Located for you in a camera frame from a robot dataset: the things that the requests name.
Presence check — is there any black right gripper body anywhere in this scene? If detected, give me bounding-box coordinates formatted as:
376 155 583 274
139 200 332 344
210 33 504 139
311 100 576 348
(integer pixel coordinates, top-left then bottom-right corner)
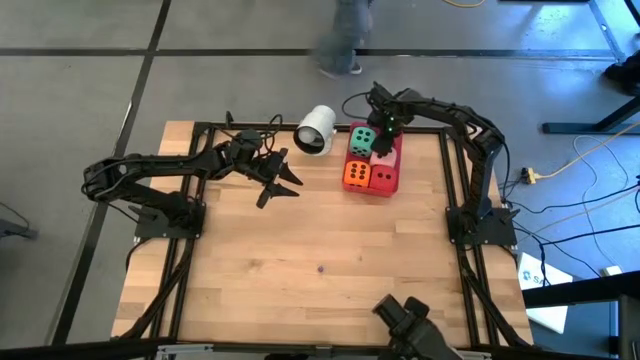
367 82 417 139

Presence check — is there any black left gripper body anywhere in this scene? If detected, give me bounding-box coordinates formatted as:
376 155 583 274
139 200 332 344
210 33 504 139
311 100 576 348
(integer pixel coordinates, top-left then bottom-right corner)
226 128 282 184

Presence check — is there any large pink foam die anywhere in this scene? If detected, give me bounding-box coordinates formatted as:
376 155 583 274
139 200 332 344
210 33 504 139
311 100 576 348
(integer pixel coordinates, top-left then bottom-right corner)
369 147 399 169

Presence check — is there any large teal foam die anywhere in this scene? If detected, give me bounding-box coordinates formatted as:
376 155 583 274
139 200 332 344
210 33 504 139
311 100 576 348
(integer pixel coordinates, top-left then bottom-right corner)
348 126 378 159

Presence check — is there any large red foam die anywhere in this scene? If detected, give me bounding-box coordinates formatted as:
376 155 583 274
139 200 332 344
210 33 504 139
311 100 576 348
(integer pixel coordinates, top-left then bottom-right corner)
368 164 399 194

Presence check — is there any large orange foam die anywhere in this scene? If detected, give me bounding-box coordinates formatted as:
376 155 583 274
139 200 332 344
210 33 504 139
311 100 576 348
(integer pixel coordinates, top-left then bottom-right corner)
343 159 373 189

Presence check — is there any red translucent plastic bin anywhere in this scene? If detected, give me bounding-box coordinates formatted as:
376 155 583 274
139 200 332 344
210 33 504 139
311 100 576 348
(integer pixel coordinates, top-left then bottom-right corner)
341 121 404 199

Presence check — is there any person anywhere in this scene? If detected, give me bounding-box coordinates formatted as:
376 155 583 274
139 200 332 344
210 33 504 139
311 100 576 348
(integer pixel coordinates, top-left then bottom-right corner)
312 0 375 80

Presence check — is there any black table leg stand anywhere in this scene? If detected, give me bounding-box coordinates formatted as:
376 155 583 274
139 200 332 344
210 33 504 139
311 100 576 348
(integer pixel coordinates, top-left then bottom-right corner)
542 0 640 135

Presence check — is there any white box with blue logo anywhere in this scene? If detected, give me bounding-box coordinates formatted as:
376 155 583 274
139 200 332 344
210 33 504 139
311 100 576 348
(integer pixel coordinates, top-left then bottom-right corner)
517 252 574 335

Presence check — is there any black rounded object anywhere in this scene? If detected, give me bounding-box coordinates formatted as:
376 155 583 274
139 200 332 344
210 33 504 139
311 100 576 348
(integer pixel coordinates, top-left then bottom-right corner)
603 62 640 97

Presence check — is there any black desk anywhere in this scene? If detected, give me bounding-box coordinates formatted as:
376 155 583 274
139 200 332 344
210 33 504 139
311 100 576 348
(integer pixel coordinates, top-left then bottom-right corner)
522 269 640 360

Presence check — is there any black aluminium table frame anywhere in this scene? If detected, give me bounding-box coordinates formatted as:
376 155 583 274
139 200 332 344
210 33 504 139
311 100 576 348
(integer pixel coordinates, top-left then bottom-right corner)
112 110 534 351

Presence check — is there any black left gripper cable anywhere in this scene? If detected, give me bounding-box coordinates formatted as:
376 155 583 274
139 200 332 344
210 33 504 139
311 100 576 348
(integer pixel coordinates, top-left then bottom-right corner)
214 113 285 151

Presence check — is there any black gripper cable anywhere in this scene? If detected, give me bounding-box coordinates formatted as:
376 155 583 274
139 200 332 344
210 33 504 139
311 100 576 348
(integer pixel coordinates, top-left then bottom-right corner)
214 113 285 151
341 91 374 121

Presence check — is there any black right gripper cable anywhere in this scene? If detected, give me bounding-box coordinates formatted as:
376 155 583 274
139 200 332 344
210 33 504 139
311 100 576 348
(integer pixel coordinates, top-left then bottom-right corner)
341 91 374 121

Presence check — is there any white floor cable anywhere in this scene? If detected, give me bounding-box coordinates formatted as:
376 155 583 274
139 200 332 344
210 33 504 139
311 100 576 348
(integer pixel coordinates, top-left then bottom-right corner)
572 133 640 211

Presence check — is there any black floor cable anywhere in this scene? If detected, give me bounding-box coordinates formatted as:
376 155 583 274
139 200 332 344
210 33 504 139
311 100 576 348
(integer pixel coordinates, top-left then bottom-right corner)
499 182 640 216
514 222 640 279

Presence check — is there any yellow extension cord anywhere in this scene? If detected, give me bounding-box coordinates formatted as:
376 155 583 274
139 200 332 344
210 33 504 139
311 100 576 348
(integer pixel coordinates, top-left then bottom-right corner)
537 119 640 181

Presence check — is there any black camera mounting beam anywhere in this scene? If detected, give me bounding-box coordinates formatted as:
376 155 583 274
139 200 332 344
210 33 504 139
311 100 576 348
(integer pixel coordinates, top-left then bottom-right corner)
0 337 640 360

